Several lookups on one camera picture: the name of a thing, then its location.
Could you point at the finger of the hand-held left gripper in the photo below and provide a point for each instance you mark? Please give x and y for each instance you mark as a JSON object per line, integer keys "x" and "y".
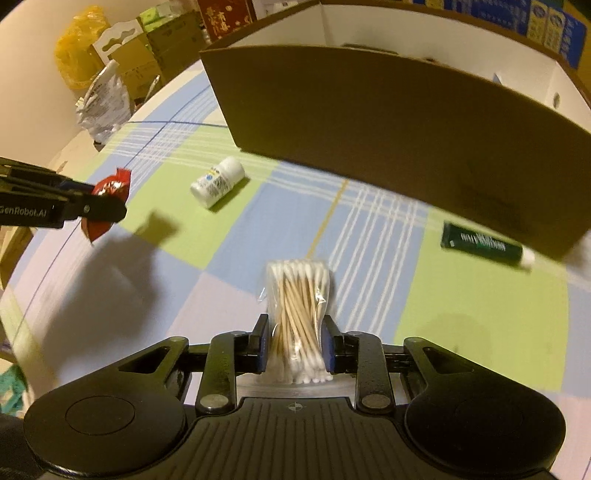
{"x": 101, "y": 207}
{"x": 41, "y": 177}

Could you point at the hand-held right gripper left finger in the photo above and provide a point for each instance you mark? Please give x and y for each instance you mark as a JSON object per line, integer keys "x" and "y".
{"x": 262, "y": 344}

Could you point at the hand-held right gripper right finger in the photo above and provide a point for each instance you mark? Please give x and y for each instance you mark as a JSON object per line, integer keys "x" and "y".
{"x": 328, "y": 346}

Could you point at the red snack packet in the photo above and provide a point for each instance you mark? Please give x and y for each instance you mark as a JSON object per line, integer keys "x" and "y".
{"x": 113, "y": 182}

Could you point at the bag of cotton swabs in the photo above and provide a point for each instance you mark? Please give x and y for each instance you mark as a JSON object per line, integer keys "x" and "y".
{"x": 298, "y": 314}

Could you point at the brown cardboard box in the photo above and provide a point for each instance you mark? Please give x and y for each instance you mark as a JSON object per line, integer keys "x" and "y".
{"x": 392, "y": 147}

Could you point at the checkered cloth desktop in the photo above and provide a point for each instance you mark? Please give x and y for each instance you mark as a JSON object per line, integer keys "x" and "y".
{"x": 461, "y": 323}

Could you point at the crumpled white plastic bag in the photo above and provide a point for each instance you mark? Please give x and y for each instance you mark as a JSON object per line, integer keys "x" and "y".
{"x": 104, "y": 106}

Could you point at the small white bottle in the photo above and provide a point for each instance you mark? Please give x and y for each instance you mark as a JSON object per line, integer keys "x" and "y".
{"x": 217, "y": 182}

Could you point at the yellow plastic bag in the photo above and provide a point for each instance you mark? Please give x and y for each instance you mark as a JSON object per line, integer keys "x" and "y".
{"x": 76, "y": 50}

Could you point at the plain brown cardboard carton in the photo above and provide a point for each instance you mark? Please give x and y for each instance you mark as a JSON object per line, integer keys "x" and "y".
{"x": 175, "y": 46}

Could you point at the dark green tube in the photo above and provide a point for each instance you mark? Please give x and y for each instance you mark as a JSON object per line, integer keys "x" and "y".
{"x": 480, "y": 244}

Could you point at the green tissue packs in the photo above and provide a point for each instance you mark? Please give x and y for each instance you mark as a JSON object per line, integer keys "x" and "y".
{"x": 159, "y": 14}

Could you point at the red and gold box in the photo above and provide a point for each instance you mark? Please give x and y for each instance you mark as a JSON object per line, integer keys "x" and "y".
{"x": 226, "y": 18}

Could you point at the blue printed carton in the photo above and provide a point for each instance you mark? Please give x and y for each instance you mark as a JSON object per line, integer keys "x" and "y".
{"x": 531, "y": 18}

